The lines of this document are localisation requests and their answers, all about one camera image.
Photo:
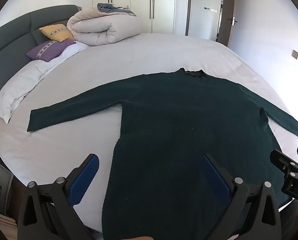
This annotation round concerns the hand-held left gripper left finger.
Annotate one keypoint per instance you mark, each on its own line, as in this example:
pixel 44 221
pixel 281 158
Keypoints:
pixel 85 180

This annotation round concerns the dark green sweater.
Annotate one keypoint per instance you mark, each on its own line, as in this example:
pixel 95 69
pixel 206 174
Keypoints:
pixel 176 120

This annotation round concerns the folded beige duvet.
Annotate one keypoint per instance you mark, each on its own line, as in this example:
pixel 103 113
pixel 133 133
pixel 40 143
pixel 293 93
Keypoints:
pixel 101 30

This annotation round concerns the wide wall switch panel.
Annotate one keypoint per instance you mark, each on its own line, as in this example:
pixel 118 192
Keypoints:
pixel 210 9

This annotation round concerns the yellow patterned pillow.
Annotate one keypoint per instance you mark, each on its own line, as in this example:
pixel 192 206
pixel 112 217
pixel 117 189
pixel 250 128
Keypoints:
pixel 56 32

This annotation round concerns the brass wall socket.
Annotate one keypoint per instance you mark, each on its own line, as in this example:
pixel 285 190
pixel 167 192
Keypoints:
pixel 295 54

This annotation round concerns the bed with white sheet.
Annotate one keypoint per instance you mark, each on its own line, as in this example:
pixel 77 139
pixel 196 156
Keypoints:
pixel 151 55

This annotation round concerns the purple patterned pillow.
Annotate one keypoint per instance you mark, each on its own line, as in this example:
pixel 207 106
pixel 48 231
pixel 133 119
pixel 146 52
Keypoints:
pixel 49 50

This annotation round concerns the white wardrobe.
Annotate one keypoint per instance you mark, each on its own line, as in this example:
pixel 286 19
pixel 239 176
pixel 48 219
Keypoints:
pixel 164 5

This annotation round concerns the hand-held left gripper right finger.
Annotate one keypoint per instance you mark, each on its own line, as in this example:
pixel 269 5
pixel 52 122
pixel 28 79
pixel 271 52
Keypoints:
pixel 215 180

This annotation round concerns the white pillow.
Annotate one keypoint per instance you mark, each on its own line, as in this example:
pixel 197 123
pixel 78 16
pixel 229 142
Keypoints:
pixel 21 85

